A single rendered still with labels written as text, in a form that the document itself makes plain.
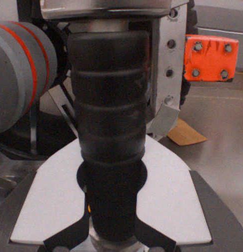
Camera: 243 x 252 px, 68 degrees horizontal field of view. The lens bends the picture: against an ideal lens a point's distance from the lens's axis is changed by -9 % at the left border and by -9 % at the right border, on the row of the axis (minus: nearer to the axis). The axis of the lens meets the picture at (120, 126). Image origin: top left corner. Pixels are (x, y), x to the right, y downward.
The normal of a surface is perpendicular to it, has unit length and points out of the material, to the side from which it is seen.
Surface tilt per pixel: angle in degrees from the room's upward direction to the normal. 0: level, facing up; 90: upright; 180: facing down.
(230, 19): 90
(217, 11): 90
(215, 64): 90
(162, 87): 90
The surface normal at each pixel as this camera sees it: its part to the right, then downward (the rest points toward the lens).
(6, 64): 0.94, -0.30
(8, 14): 0.00, 0.47
